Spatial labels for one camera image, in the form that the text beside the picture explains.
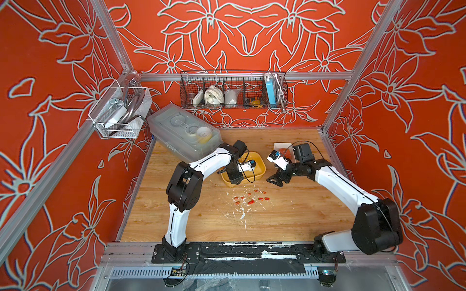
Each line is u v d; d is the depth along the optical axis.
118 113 0.70
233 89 0.95
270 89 0.84
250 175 0.92
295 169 0.71
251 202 0.88
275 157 0.74
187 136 0.96
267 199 0.89
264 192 0.92
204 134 0.95
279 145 1.04
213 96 0.88
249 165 0.82
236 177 0.81
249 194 0.91
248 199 0.88
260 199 0.88
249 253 0.74
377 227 0.42
